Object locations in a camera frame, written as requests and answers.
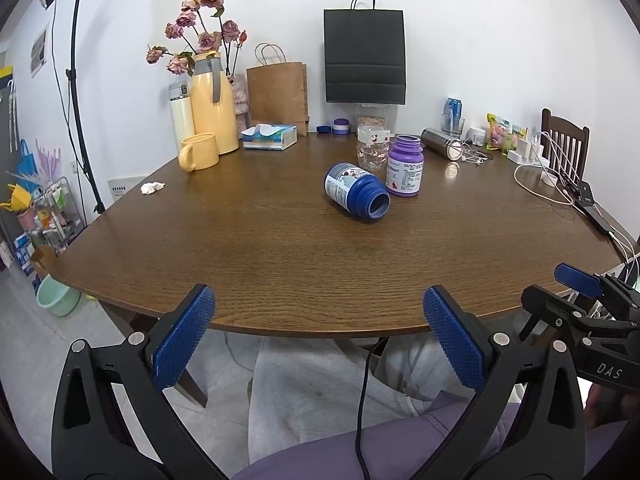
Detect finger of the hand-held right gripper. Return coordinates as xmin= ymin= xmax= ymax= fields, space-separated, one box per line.
xmin=554 ymin=262 xmax=640 ymax=323
xmin=520 ymin=284 xmax=603 ymax=347

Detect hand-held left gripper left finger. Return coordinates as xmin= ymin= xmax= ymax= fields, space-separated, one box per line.
xmin=51 ymin=283 xmax=229 ymax=480

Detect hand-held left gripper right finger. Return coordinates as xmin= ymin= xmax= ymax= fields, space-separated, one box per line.
xmin=414 ymin=284 xmax=587 ymax=480

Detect blue cup with label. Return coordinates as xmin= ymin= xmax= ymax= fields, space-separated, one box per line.
xmin=324 ymin=161 xmax=391 ymax=222

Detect person's right hand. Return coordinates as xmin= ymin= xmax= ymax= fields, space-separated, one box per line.
xmin=585 ymin=384 xmax=635 ymax=430

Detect black phone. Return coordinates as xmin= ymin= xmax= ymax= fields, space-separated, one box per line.
xmin=565 ymin=179 xmax=613 ymax=236

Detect person's purple garment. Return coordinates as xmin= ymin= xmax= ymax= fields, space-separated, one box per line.
xmin=233 ymin=394 xmax=526 ymax=480

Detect green plastic bucket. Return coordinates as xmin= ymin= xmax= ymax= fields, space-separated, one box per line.
xmin=36 ymin=275 xmax=82 ymax=318

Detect wooden chair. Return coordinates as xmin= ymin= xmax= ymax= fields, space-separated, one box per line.
xmin=540 ymin=108 xmax=591 ymax=183

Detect white charger block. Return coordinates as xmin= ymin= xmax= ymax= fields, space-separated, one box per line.
xmin=507 ymin=136 xmax=546 ymax=163

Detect person's grey trousers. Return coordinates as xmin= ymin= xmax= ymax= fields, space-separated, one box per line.
xmin=248 ymin=334 xmax=526 ymax=466

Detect cardboard box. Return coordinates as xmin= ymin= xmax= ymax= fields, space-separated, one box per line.
xmin=30 ymin=245 xmax=58 ymax=281

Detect white earphones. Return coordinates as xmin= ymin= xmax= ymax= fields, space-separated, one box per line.
xmin=459 ymin=142 xmax=495 ymax=165

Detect colourful snack packet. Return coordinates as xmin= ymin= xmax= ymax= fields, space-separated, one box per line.
xmin=485 ymin=113 xmax=529 ymax=155

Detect purple supplement bottle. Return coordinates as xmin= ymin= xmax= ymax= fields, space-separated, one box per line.
xmin=386 ymin=134 xmax=425 ymax=198

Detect yellow mug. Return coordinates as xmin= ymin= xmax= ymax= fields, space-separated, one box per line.
xmin=178 ymin=132 xmax=221 ymax=173

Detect steel tumbler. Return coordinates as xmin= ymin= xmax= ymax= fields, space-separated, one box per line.
xmin=420 ymin=127 xmax=463 ymax=162

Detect clear printed glass jar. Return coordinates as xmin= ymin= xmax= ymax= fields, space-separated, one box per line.
xmin=356 ymin=125 xmax=391 ymax=171

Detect blue tissue box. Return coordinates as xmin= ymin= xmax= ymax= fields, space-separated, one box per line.
xmin=241 ymin=123 xmax=298 ymax=152

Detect white thermos bottle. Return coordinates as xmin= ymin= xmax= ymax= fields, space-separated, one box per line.
xmin=168 ymin=81 xmax=196 ymax=153

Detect yellow thermos jug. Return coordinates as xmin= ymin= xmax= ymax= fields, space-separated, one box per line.
xmin=189 ymin=52 xmax=241 ymax=155

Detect blue tote bag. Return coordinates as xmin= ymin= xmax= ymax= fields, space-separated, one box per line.
xmin=18 ymin=138 xmax=42 ymax=193

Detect clear food container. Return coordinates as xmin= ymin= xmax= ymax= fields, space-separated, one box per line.
xmin=355 ymin=103 xmax=390 ymax=129

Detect pink flower vase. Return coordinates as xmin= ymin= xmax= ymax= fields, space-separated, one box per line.
xmin=229 ymin=73 xmax=252 ymax=132

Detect brown paper bag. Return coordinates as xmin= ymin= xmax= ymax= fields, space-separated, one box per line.
xmin=246 ymin=43 xmax=310 ymax=136

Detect black light stand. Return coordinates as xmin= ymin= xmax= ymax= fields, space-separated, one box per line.
xmin=38 ymin=0 xmax=107 ymax=215

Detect black paper bag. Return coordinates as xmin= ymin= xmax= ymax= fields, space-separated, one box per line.
xmin=323 ymin=0 xmax=407 ymax=106

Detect pink artificial flowers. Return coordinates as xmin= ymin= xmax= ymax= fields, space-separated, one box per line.
xmin=146 ymin=0 xmax=248 ymax=77

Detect white charging cable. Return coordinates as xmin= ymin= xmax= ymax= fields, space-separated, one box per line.
xmin=513 ymin=130 xmax=640 ymax=281

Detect black cable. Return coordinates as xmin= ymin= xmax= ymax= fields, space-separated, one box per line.
xmin=355 ymin=337 xmax=390 ymax=480

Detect wire storage rack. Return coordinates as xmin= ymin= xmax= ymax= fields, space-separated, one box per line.
xmin=27 ymin=176 xmax=87 ymax=253

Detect wall poster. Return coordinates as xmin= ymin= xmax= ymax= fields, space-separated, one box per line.
xmin=30 ymin=28 xmax=49 ymax=78

